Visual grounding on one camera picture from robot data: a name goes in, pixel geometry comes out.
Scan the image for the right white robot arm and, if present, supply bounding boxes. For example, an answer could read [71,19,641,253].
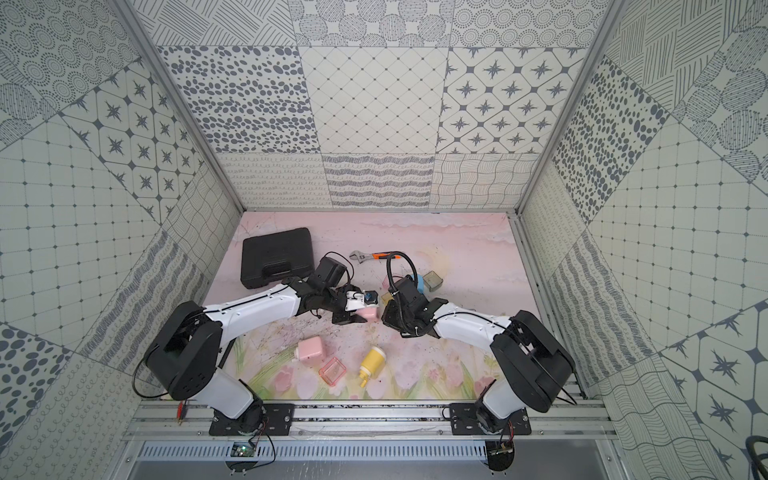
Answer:
[382,275,574,424]

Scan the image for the pink transparent tray near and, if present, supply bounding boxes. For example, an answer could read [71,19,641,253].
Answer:
[319,357,347,387]

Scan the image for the black plastic tool case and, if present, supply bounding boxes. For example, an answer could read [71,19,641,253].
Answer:
[240,227,315,289]

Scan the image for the grey transparent tray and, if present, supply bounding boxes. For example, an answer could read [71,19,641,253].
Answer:
[421,271,444,292]

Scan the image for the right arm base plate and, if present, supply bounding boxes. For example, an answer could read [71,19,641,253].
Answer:
[448,402,532,436]

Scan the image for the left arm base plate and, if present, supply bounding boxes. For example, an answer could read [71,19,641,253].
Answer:
[209,402,295,437]

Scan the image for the aluminium mounting rail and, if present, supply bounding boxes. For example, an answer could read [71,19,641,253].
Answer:
[124,400,618,441]

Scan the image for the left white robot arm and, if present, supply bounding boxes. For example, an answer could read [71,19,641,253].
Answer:
[141,277,378,432]

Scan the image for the pink pencil sharpener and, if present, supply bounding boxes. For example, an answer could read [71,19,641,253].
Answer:
[356,306,379,322]
[294,336,326,365]

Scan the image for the orange handled adjustable wrench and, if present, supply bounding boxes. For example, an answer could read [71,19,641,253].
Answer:
[349,250,391,264]

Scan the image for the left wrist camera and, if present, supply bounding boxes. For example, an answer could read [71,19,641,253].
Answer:
[307,257,347,290]

